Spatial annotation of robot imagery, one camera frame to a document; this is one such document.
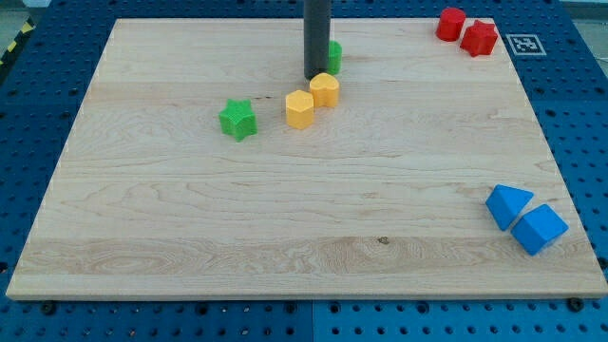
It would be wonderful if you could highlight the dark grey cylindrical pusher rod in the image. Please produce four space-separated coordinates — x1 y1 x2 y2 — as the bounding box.
303 0 332 80

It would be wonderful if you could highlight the light wooden board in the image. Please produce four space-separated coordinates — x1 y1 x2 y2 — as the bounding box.
7 18 607 301

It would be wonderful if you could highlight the green star block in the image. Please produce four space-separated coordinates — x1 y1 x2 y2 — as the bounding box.
218 99 257 142

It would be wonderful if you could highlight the black bolt front right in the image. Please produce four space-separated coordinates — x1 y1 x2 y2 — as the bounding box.
566 297 585 313

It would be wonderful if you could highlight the black bolt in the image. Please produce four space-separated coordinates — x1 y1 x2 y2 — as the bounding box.
40 301 57 315
566 297 585 313

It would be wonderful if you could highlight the blue cube block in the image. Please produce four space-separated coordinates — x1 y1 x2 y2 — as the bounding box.
511 204 568 256

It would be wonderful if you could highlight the red star block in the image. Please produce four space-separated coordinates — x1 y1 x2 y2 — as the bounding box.
460 20 498 57

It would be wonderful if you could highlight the yellow hexagon block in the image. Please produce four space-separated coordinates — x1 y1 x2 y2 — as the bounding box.
285 90 314 129

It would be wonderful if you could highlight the black bolt front left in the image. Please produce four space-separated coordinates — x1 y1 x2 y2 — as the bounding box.
40 301 57 315

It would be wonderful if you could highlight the white fiducial marker tag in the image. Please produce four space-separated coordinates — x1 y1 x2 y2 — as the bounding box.
505 33 546 56

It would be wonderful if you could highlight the green circle block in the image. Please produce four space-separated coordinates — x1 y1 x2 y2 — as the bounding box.
327 40 342 75

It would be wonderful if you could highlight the yellow heart block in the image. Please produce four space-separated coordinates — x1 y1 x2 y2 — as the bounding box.
309 73 340 107

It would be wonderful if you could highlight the red circle block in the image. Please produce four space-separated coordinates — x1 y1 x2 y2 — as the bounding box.
435 8 466 42

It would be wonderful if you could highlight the blue triangle block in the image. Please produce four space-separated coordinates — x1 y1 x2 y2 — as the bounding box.
485 184 534 231

